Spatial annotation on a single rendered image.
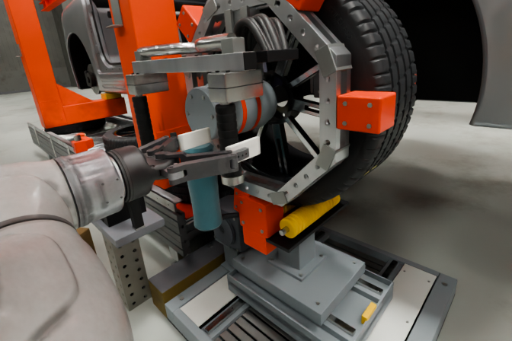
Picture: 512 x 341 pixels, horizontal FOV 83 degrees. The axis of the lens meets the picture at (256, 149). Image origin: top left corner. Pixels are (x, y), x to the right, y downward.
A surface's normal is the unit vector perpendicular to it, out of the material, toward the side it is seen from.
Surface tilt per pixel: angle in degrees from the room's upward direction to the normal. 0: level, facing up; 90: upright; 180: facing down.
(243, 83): 90
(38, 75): 90
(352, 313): 0
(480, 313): 0
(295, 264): 90
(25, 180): 33
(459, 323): 0
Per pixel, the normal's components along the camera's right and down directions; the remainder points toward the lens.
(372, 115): -0.69, 0.27
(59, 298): 0.55, -0.79
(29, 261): 0.51, -0.86
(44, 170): 0.42, -0.78
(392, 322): -0.07, -0.95
